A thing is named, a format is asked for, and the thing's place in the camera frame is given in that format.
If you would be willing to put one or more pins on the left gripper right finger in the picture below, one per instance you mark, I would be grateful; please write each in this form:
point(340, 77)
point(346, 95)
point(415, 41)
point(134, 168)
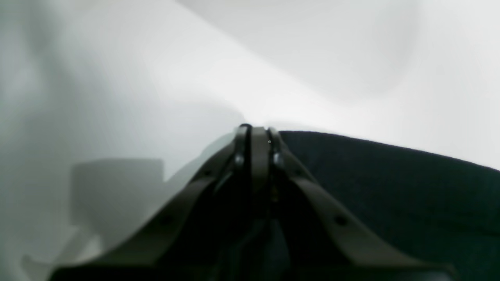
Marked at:
point(325, 241)

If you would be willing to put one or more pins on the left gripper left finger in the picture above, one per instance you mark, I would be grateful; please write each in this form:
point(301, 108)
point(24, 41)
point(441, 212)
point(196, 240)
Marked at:
point(182, 241)

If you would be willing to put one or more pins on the black T-shirt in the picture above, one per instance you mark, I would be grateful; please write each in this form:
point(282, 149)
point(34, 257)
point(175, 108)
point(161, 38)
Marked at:
point(432, 207)

